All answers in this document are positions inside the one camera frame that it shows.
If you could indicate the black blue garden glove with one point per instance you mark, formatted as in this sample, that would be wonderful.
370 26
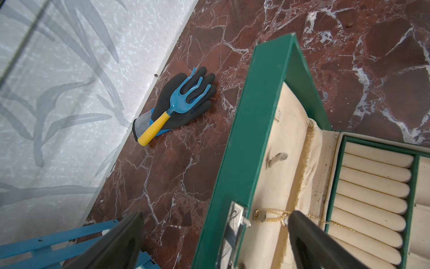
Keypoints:
181 101

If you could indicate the green jewelry box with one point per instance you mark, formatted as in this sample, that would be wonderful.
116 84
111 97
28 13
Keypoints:
370 195

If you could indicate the blue white picket plant stand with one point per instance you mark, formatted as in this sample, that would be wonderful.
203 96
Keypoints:
57 250

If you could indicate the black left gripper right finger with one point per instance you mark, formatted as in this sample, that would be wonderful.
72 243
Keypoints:
314 249

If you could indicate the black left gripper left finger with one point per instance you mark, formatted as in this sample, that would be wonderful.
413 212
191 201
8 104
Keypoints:
118 249

